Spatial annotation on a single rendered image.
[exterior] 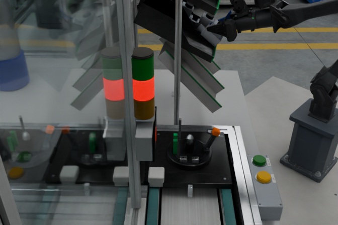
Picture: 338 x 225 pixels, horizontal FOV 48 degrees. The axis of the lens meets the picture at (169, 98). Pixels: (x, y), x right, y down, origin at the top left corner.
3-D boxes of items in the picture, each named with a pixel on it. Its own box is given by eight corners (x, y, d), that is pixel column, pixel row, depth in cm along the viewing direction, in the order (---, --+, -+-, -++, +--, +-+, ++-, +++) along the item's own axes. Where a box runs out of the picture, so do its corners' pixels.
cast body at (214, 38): (217, 42, 127) (231, 28, 123) (215, 47, 123) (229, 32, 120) (198, 26, 126) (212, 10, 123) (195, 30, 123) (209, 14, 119)
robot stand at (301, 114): (337, 161, 132) (353, 114, 121) (319, 183, 123) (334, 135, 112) (299, 142, 140) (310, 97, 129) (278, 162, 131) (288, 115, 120)
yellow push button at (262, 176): (268, 175, 113) (269, 170, 112) (271, 185, 109) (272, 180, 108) (255, 175, 113) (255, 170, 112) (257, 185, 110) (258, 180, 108)
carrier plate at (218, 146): (223, 136, 129) (224, 131, 127) (232, 189, 108) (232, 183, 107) (152, 135, 129) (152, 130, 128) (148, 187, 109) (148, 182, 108)
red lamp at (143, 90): (155, 89, 85) (154, 70, 83) (154, 101, 81) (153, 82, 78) (133, 89, 85) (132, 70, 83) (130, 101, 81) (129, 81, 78)
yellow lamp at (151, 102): (155, 107, 88) (155, 89, 85) (154, 120, 84) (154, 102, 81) (134, 107, 88) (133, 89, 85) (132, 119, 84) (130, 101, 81)
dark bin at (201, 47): (214, 46, 133) (225, 29, 129) (210, 63, 123) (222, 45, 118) (143, 8, 131) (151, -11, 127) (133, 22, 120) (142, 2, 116)
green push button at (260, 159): (264, 159, 119) (264, 154, 118) (266, 168, 115) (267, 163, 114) (251, 159, 119) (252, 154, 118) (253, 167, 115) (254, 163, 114)
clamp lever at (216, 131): (209, 146, 117) (220, 128, 113) (209, 150, 115) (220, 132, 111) (198, 143, 116) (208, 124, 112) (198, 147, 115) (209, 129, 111)
